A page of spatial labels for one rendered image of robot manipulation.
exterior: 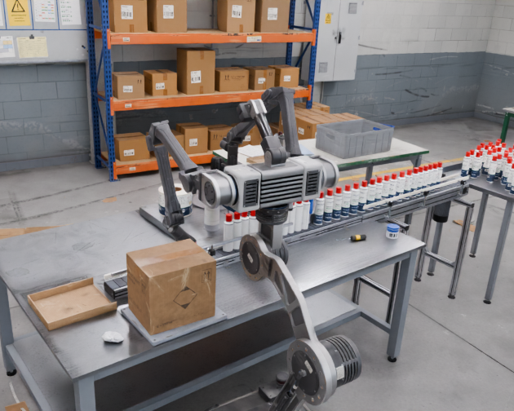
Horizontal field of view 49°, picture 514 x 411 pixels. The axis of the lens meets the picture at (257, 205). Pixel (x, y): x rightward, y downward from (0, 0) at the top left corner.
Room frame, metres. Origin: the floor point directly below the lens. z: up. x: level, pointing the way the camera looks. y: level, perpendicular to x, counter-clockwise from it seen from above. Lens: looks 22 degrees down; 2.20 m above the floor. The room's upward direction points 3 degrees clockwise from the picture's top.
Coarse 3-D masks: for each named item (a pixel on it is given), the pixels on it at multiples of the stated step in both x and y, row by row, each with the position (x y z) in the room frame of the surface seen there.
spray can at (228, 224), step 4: (228, 216) 2.63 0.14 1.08; (232, 216) 2.64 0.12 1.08; (228, 220) 2.63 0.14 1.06; (232, 220) 2.64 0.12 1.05; (224, 224) 2.63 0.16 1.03; (228, 224) 2.62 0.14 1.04; (232, 224) 2.63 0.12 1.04; (224, 228) 2.63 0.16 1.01; (228, 228) 2.62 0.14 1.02; (232, 228) 2.63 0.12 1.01; (224, 232) 2.63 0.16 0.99; (228, 232) 2.62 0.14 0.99; (232, 232) 2.63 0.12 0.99; (224, 236) 2.63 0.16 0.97; (228, 236) 2.62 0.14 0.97; (232, 236) 2.63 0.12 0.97; (224, 240) 2.63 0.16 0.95; (228, 244) 2.62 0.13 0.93; (232, 244) 2.63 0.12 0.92; (224, 248) 2.62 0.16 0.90; (228, 248) 2.62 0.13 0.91; (232, 248) 2.63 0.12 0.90; (228, 252) 2.62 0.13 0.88
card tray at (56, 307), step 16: (64, 288) 2.22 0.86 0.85; (80, 288) 2.26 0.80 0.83; (96, 288) 2.27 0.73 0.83; (32, 304) 2.08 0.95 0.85; (48, 304) 2.11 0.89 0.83; (64, 304) 2.12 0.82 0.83; (80, 304) 2.13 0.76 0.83; (96, 304) 2.13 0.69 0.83; (112, 304) 2.10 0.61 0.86; (48, 320) 1.99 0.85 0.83; (64, 320) 1.97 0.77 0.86; (80, 320) 2.01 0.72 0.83
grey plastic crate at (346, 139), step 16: (320, 128) 4.93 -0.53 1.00; (336, 128) 5.12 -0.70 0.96; (352, 128) 5.25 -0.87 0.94; (368, 128) 5.26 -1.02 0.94; (384, 128) 5.10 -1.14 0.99; (320, 144) 4.92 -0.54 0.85; (336, 144) 4.75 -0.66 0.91; (352, 144) 4.72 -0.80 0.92; (368, 144) 4.83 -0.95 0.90; (384, 144) 4.96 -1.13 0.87
